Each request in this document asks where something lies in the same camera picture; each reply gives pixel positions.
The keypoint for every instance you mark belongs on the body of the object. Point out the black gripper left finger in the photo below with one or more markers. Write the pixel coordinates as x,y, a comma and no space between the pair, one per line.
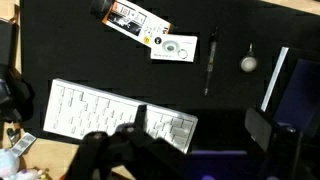
140,120

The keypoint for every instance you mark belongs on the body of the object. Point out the orange black white package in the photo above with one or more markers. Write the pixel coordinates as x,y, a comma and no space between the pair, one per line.
130,20

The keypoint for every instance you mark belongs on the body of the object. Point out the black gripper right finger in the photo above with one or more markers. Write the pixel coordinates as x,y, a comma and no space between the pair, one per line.
263,133

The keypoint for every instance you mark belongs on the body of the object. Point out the white plush toy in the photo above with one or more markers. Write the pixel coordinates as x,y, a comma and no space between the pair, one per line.
6,165

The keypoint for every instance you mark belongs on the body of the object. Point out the grey flat box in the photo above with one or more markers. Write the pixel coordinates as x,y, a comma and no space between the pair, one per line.
100,110

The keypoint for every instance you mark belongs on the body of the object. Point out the black desk mat white logo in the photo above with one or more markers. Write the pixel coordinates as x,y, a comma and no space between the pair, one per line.
100,66

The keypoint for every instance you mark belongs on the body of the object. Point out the grey blister strip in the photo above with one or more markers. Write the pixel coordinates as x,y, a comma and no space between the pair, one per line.
23,144

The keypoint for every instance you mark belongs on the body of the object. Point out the metal keys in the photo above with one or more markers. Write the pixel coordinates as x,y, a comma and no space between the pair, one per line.
12,135

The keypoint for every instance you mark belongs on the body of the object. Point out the dark slim pen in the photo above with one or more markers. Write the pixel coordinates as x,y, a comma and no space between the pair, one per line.
210,60

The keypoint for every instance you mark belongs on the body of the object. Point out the black computer mouse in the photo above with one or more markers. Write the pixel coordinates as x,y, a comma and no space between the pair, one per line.
15,96

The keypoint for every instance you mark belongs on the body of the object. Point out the small pastel toy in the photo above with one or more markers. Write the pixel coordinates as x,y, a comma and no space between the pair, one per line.
33,174

